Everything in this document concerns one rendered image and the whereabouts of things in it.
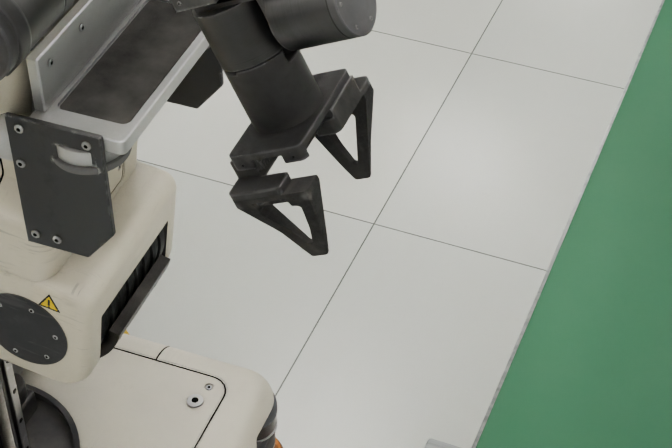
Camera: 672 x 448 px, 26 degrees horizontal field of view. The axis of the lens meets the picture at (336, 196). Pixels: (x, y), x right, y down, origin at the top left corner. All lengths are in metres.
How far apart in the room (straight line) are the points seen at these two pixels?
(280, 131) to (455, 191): 1.80
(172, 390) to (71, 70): 0.82
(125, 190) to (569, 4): 1.93
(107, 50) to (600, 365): 0.57
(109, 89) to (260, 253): 1.36
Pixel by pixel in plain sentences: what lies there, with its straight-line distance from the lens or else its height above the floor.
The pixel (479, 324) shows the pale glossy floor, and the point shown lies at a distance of 2.60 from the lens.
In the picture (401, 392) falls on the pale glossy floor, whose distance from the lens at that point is 2.49.
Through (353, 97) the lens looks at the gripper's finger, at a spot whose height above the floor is 1.20.
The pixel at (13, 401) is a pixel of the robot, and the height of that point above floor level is 0.39.
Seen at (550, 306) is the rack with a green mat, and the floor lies 0.95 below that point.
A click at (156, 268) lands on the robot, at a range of 1.69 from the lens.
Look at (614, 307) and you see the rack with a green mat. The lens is 1.32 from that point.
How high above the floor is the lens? 1.87
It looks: 41 degrees down
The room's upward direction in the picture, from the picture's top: straight up
